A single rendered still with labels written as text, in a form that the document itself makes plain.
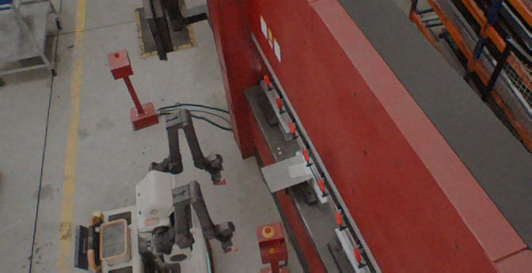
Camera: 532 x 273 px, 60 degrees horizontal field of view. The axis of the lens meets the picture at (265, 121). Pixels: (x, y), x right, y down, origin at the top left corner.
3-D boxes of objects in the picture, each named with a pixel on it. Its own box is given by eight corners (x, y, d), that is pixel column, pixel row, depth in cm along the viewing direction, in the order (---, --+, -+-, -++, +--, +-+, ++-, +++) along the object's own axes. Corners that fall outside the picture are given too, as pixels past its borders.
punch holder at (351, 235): (340, 225, 236) (343, 210, 223) (355, 220, 237) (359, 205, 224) (354, 252, 227) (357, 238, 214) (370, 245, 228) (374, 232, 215)
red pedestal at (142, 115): (130, 115, 444) (100, 53, 379) (155, 108, 448) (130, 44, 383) (133, 131, 432) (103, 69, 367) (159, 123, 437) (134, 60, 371)
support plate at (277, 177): (260, 168, 281) (260, 168, 281) (300, 155, 286) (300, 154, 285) (271, 193, 271) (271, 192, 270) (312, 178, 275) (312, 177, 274)
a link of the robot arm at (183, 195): (168, 182, 203) (169, 202, 197) (199, 178, 206) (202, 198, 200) (173, 229, 238) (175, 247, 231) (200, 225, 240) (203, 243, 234)
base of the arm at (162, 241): (154, 230, 237) (156, 252, 230) (165, 224, 234) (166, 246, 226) (168, 234, 243) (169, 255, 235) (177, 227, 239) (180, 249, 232)
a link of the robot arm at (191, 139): (177, 109, 232) (180, 126, 226) (188, 107, 233) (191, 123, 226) (193, 157, 266) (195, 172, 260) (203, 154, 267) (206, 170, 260)
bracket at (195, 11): (182, 17, 351) (180, 10, 346) (213, 9, 355) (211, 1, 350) (195, 51, 328) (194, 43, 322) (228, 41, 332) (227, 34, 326)
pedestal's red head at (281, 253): (256, 234, 291) (254, 221, 277) (281, 229, 292) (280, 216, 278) (262, 264, 279) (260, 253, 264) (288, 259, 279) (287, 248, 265)
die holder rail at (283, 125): (260, 89, 337) (260, 81, 329) (268, 87, 338) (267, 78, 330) (286, 141, 307) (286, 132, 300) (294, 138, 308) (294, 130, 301)
